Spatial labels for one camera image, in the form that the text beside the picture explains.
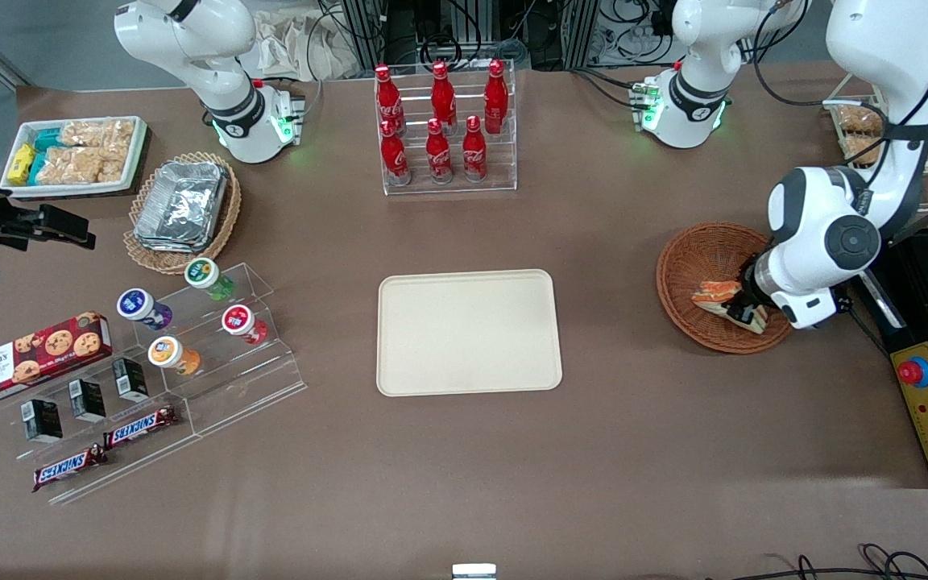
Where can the triangular sandwich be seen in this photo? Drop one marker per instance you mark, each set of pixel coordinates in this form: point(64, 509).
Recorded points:
point(714, 292)

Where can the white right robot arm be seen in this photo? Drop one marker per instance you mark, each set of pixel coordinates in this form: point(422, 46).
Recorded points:
point(190, 40)

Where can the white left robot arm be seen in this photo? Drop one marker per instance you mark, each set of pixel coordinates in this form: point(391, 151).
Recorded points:
point(818, 209)

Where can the brown wicker basket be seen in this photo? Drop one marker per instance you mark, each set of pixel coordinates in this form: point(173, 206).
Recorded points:
point(698, 258)

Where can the white rectangular snack tray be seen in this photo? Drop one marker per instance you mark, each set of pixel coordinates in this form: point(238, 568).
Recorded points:
point(138, 153)

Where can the light wicker basket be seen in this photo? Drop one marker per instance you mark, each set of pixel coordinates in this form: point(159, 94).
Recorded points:
point(226, 217)

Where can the cream plastic tray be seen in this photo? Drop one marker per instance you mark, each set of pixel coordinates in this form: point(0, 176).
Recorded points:
point(464, 334)

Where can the rice crispy snack packet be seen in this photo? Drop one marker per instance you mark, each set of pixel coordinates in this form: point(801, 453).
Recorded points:
point(69, 165)
point(97, 133)
point(113, 165)

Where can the teal snack packet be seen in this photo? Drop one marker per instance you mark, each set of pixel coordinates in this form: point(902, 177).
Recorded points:
point(47, 138)
point(37, 167)

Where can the yellow snack packet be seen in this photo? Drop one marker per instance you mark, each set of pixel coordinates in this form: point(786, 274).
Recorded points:
point(21, 163)

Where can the blue lid purple jar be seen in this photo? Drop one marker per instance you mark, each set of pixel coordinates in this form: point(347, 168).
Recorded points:
point(135, 304)

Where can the stack of foil trays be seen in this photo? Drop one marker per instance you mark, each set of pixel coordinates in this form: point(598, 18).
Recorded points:
point(182, 205)

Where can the red Walkers cookie box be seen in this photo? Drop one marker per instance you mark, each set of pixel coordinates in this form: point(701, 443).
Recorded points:
point(37, 358)

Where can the green lid jar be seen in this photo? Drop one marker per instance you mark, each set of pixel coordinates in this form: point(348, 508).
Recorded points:
point(202, 274)

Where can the orange lid jar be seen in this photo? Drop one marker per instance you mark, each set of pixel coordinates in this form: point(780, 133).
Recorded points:
point(166, 353)

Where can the small black box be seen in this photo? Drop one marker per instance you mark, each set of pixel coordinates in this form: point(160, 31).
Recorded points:
point(130, 380)
point(87, 400)
point(43, 420)

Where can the black appliance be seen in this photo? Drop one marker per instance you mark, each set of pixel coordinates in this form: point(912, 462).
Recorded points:
point(915, 282)

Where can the rice cracker packet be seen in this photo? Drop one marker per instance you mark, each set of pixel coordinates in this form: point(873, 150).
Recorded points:
point(863, 149)
point(855, 118)

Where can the red lid jar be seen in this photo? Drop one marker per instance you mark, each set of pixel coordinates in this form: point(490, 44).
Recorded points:
point(237, 320)

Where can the Snickers chocolate bar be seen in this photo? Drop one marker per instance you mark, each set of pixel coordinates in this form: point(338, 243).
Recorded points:
point(140, 427)
point(69, 468)

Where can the clear acrylic stepped display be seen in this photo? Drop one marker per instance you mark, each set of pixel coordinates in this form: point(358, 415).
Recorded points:
point(246, 379)

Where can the clear acrylic bottle rack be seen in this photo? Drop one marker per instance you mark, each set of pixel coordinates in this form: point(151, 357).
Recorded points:
point(504, 161)

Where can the white crumpled cloth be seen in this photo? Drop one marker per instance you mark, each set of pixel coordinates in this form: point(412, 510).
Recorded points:
point(287, 48)

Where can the red cola bottle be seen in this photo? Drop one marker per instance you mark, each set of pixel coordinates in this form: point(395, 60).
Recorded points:
point(437, 157)
point(496, 97)
point(387, 101)
point(443, 97)
point(474, 153)
point(394, 157)

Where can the aluminium frame post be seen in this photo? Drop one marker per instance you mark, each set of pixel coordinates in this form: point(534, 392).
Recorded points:
point(363, 32)

